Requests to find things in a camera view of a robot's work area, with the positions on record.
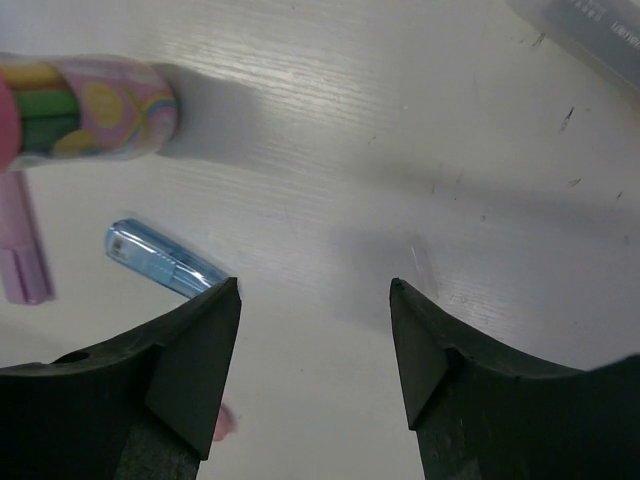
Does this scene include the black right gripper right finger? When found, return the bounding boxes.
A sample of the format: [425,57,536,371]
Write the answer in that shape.
[389,279,639,479]

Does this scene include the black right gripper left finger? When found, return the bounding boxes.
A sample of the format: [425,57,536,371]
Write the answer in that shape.
[1,278,241,479]

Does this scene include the pink highlighter pen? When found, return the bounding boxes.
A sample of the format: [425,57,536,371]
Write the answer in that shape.
[213,404,236,443]

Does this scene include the blue mini stapler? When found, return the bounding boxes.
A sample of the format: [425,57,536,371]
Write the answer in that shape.
[104,219,230,299]

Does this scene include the purple highlighter pen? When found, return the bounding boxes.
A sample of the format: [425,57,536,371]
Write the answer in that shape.
[1,171,53,305]

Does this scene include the pink-capped eraser jar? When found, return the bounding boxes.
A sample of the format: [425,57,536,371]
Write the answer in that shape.
[1,53,179,171]

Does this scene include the orange-capped grey marker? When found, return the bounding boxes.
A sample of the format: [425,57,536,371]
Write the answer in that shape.
[507,0,639,96]

